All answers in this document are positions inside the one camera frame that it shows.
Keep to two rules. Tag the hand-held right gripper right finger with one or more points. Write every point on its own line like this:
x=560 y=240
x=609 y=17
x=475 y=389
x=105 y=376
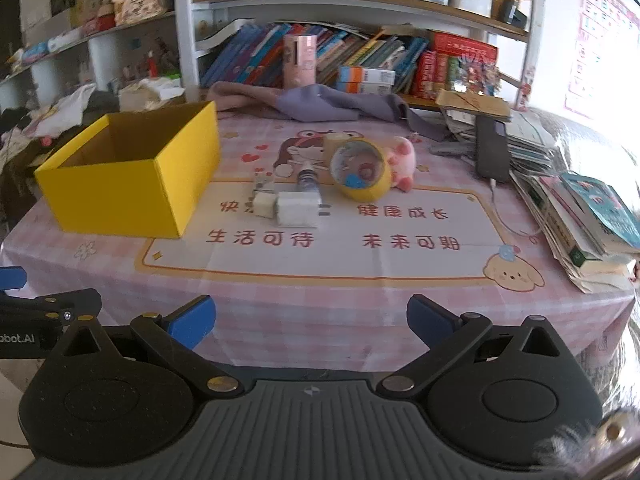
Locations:
x=430 y=317

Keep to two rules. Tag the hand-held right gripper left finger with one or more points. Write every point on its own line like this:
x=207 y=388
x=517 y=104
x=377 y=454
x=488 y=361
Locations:
x=192 y=321

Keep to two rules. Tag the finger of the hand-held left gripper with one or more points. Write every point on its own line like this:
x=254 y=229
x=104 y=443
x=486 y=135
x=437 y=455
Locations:
x=75 y=302
x=11 y=278

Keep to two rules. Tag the yellow cardboard box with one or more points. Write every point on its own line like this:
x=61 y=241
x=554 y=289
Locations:
x=125 y=195

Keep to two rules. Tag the yellow tape roll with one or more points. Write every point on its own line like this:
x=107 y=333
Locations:
x=360 y=191

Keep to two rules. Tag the white plug charger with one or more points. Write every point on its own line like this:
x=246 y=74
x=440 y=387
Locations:
x=295 y=208

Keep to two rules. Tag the pink plush toy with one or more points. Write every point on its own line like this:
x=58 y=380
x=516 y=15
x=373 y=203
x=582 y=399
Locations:
x=402 y=157

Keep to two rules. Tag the small clear bottle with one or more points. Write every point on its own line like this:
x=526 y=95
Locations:
x=307 y=180

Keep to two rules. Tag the cream cube charger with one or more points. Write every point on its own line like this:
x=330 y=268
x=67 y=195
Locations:
x=263 y=206

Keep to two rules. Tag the small red label packet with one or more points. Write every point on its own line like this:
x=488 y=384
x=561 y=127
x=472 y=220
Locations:
x=264 y=183

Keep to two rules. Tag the pile of workbooks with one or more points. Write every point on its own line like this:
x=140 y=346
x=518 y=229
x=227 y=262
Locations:
x=565 y=240

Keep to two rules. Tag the grey plastic case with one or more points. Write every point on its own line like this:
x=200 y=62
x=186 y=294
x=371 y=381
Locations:
x=450 y=148

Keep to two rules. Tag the white plastic bag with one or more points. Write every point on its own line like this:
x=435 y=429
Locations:
x=65 y=107

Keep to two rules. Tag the black tablet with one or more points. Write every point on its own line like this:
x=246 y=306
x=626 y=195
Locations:
x=491 y=147

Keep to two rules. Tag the fuzzy grey sleeve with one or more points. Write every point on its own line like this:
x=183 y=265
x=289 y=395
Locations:
x=575 y=447

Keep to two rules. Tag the stack of papers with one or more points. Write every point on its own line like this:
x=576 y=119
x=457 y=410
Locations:
x=530 y=145

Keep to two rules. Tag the teal cover book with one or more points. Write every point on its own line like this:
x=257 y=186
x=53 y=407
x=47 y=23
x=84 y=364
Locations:
x=600 y=210

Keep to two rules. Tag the tissue pack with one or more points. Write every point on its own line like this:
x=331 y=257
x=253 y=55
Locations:
x=150 y=96

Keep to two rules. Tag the pink and purple cloth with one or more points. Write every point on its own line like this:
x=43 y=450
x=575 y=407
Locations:
x=325 y=105

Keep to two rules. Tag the orange and blue carton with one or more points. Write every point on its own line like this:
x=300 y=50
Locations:
x=367 y=74
x=362 y=87

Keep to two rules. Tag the slim red dictionary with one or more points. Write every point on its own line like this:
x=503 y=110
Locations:
x=441 y=76

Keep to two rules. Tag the thick red dictionary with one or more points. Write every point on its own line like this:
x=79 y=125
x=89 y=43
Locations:
x=422 y=75

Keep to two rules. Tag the green dictionary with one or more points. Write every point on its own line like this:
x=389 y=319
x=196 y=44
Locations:
x=454 y=75

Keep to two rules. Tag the white side shelf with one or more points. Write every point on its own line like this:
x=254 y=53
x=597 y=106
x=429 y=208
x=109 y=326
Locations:
x=100 y=45

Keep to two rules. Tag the row of leaning books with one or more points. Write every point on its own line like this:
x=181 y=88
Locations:
x=250 y=55

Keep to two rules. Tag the red book set box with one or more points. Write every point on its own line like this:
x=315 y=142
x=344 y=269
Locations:
x=465 y=45

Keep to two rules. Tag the pink cylindrical tumbler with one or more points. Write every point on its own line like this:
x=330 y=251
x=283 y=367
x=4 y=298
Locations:
x=300 y=60

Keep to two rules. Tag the white bookshelf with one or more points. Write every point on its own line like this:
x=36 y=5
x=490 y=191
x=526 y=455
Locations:
x=187 y=35

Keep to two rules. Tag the small black box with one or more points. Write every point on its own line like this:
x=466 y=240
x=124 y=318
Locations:
x=514 y=12

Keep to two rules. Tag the pink wall poster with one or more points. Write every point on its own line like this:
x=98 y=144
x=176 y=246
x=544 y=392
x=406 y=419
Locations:
x=605 y=35

